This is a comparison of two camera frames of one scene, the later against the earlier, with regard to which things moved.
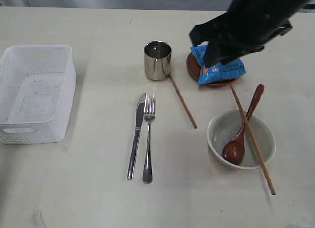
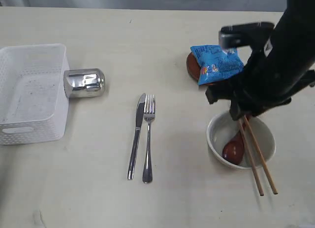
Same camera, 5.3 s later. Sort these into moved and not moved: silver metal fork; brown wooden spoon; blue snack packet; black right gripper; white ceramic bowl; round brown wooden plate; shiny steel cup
Moved: shiny steel cup; black right gripper
Not moved: silver metal fork; brown wooden spoon; white ceramic bowl; blue snack packet; round brown wooden plate
